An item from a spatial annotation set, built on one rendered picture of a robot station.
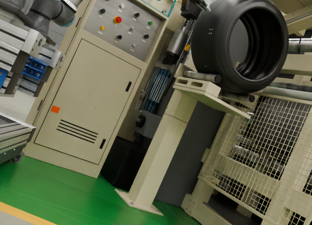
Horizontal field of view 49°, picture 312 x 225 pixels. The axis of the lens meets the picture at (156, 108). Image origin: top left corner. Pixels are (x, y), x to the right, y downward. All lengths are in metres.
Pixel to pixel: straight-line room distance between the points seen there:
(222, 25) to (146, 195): 1.17
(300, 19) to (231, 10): 0.62
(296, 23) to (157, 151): 1.23
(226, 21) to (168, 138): 0.83
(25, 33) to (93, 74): 1.03
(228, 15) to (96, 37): 0.90
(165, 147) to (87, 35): 0.89
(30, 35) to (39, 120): 1.03
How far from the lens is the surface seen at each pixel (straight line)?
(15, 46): 1.40
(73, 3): 2.07
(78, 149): 2.42
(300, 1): 2.51
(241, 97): 2.14
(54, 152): 2.40
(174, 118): 2.24
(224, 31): 1.92
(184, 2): 1.93
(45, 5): 1.95
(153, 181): 2.30
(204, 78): 2.00
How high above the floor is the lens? 0.55
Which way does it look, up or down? 2 degrees up
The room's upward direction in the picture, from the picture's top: 24 degrees clockwise
